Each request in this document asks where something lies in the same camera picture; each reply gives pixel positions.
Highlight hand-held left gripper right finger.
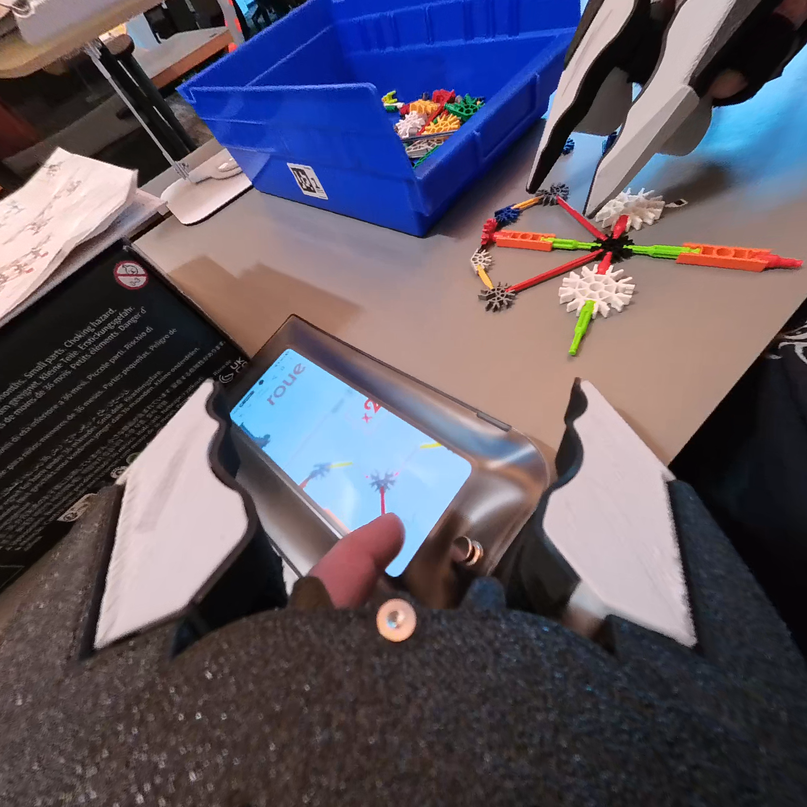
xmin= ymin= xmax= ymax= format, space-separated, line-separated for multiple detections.
xmin=539 ymin=377 xmax=701 ymax=650

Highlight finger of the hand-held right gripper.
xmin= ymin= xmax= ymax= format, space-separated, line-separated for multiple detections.
xmin=583 ymin=0 xmax=783 ymax=219
xmin=526 ymin=0 xmax=650 ymax=194

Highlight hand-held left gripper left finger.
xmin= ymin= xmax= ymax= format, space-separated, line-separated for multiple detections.
xmin=79 ymin=378 xmax=261 ymax=657

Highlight long red toy rod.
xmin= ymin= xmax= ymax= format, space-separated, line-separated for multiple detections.
xmin=556 ymin=197 xmax=609 ymax=243

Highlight pile of toy construction pieces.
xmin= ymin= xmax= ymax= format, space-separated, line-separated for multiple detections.
xmin=381 ymin=88 xmax=486 ymax=168

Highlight colourful toy rod wheel assembly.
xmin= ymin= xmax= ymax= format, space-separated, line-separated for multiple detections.
xmin=469 ymin=183 xmax=804 ymax=357

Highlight blue plastic bin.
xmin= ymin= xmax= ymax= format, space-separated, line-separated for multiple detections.
xmin=178 ymin=0 xmax=582 ymax=238

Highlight person's right hand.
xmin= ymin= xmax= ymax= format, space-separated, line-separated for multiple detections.
xmin=709 ymin=0 xmax=807 ymax=105

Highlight person's left hand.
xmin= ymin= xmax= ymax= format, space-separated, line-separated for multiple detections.
xmin=308 ymin=512 xmax=407 ymax=610

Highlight black cardboard box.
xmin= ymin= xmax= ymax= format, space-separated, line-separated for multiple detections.
xmin=0 ymin=238 xmax=251 ymax=593

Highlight white stand with metal rod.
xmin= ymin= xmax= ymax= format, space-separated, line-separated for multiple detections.
xmin=13 ymin=0 xmax=253 ymax=226

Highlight printed instruction sheets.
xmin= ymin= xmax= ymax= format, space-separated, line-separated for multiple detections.
xmin=0 ymin=147 xmax=166 ymax=327

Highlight wooden side table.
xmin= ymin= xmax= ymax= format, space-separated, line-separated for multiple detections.
xmin=0 ymin=28 xmax=235 ymax=89

